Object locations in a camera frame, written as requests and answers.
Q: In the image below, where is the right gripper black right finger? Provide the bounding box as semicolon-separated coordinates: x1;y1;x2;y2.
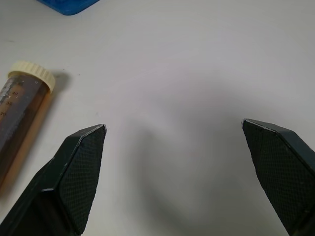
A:
242;118;315;236

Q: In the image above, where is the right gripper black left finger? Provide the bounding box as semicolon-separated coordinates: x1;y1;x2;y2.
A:
0;124;107;236

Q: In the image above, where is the brown liquid tube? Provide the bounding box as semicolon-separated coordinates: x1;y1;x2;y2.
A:
0;60;56;190

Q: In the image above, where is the blue tube rack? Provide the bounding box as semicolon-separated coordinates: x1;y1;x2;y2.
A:
35;0;99;16

